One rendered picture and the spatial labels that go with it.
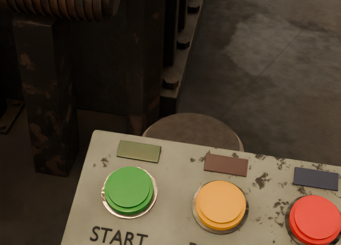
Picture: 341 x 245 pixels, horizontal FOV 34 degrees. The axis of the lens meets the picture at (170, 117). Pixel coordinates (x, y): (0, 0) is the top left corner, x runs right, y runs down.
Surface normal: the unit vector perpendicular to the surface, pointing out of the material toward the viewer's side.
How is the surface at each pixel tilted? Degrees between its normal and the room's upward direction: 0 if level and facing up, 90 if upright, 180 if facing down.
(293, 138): 0
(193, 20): 0
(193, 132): 0
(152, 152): 20
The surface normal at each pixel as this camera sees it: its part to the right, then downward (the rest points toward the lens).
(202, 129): 0.05, -0.77
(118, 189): -0.01, -0.51
